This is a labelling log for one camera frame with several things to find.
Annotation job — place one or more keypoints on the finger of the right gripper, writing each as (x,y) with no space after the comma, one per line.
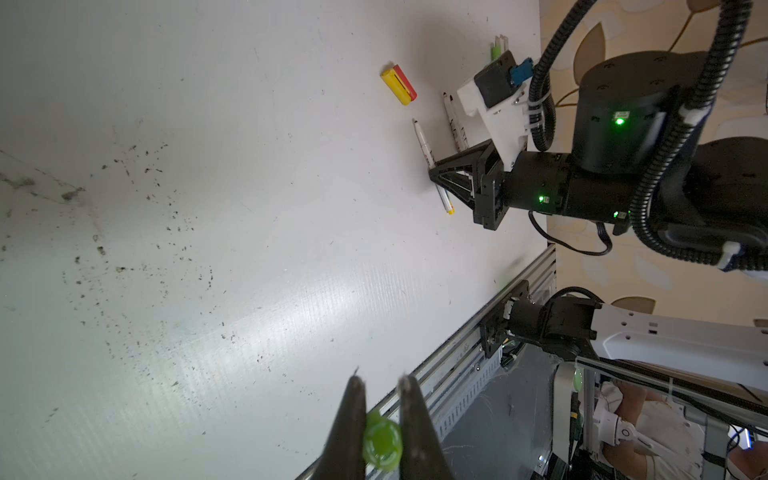
(473,161)
(462,188)

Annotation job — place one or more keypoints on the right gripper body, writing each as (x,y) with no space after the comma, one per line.
(538,182)

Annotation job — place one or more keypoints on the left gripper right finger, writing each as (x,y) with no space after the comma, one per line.
(422,456)

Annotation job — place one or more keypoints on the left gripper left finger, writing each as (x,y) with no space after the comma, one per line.
(342,455)

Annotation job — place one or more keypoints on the thin pen yellow end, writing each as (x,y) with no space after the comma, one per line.
(429,159)

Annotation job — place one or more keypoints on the green highlighter cap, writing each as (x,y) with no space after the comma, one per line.
(382,445)

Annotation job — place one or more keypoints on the red highlighter cap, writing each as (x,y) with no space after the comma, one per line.
(406,84)

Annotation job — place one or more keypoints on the yellow highlighter cap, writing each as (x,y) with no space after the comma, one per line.
(394,83)

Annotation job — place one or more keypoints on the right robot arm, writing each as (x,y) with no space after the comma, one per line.
(636,163)

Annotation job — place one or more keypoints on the person outside the cage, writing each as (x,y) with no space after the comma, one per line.
(675,446)

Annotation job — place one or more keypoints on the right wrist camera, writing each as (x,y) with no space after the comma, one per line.
(498,94)

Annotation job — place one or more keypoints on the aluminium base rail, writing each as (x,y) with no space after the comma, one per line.
(457,372)

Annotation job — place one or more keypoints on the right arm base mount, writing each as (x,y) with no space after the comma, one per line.
(494,324)

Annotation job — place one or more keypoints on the aluminium cage frame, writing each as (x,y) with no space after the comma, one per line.
(732,412)

